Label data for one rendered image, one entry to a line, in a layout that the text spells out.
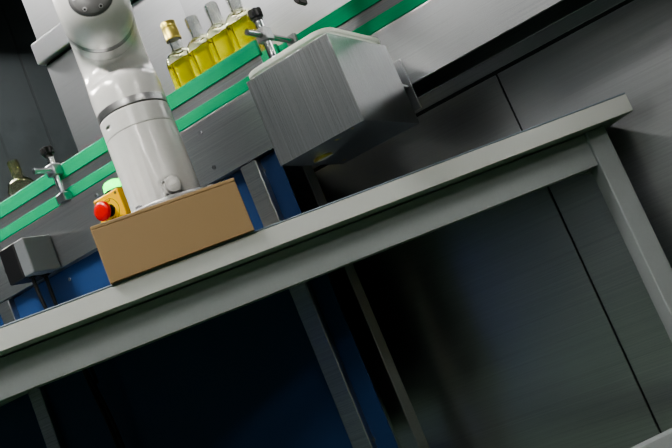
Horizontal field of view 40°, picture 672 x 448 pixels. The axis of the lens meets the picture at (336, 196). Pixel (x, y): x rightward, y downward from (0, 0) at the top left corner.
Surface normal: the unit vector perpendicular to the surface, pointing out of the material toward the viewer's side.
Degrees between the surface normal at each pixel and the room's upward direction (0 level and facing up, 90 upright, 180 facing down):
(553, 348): 90
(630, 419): 90
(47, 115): 90
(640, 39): 90
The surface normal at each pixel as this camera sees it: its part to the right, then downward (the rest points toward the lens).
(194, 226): 0.17, -0.24
